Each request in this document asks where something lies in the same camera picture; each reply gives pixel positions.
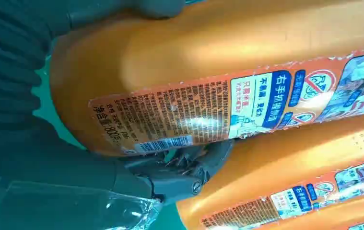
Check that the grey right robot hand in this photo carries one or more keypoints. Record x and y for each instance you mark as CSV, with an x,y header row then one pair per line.
x,y
58,177

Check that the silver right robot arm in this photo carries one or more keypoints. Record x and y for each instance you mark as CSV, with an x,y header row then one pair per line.
x,y
7,63

